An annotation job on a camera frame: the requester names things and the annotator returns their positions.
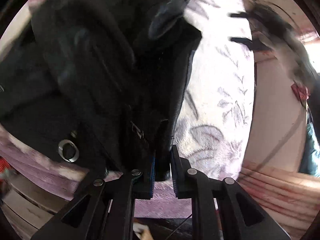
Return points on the black leather jacket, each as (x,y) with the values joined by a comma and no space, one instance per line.
(100,81)

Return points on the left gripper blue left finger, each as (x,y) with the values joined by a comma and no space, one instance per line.
(147,184)

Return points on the teal hanging garment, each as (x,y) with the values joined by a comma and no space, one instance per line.
(310,158)

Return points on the red hanging cloth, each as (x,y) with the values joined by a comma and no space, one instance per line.
(301,92)

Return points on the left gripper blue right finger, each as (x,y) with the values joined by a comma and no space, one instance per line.
(179,166)

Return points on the floral plush bed blanket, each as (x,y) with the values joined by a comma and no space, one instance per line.
(213,125)

